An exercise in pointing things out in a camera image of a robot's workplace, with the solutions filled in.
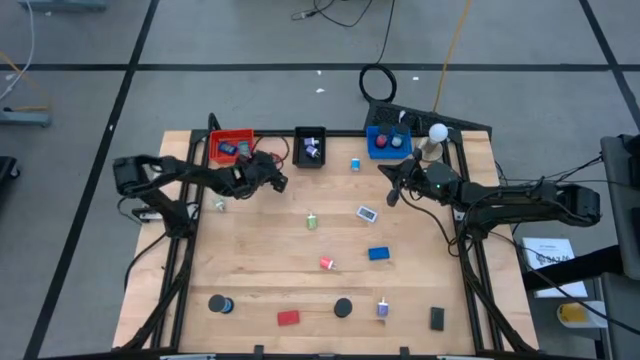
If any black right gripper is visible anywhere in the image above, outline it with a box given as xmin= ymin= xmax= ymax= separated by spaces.
xmin=378 ymin=148 xmax=430 ymax=207

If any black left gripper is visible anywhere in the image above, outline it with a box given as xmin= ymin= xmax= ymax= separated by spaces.
xmin=230 ymin=152 xmax=290 ymax=199

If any hourglass with blue sand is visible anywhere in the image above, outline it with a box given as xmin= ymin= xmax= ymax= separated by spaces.
xmin=207 ymin=293 xmax=236 ymax=315

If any hourglass with orange sand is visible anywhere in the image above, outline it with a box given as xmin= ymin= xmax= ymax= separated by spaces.
xmin=333 ymin=298 xmax=354 ymax=320

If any black plastic basket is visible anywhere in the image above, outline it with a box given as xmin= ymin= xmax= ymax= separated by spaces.
xmin=291 ymin=125 xmax=327 ymax=169

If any blue plastic basket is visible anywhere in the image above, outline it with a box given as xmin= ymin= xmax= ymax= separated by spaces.
xmin=365 ymin=125 xmax=414 ymax=161

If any black perforated panel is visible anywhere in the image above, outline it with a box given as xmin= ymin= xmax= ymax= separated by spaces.
xmin=363 ymin=98 xmax=494 ymax=137

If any white bulb lamp metal base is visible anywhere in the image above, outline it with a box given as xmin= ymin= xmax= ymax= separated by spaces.
xmin=415 ymin=122 xmax=450 ymax=163

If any red plastic basket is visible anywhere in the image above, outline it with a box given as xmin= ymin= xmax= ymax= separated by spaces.
xmin=208 ymin=128 xmax=256 ymax=165

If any white printed booklet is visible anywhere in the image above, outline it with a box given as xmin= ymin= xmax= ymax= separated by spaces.
xmin=520 ymin=237 xmax=590 ymax=300

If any black desk beam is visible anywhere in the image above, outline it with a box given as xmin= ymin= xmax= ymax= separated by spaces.
xmin=522 ymin=243 xmax=626 ymax=293

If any grey side desk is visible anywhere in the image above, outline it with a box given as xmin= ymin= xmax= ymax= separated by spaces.
xmin=598 ymin=132 xmax=640 ymax=281

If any grey desk foot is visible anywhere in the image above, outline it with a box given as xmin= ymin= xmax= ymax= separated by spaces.
xmin=0 ymin=108 xmax=54 ymax=129
xmin=17 ymin=0 xmax=109 ymax=14

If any black chair wheel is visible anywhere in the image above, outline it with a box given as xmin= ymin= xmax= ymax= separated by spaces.
xmin=0 ymin=155 xmax=21 ymax=182

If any black aluminium table frame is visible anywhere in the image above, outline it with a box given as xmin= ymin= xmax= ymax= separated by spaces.
xmin=117 ymin=128 xmax=539 ymax=360

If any black coiled floor cable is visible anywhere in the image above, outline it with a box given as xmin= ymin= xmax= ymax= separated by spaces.
xmin=358 ymin=0 xmax=399 ymax=104

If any thick yellow hanging cable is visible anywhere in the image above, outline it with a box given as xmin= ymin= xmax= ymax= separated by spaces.
xmin=432 ymin=0 xmax=472 ymax=114

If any black floor cable tangle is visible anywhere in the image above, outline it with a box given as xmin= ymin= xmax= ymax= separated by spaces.
xmin=291 ymin=0 xmax=375 ymax=29

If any thin yellow floor cable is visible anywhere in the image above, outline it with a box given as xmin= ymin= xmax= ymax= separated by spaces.
xmin=0 ymin=49 xmax=52 ymax=112

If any white floor cable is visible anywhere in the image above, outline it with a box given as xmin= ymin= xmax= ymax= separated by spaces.
xmin=0 ymin=0 xmax=36 ymax=101

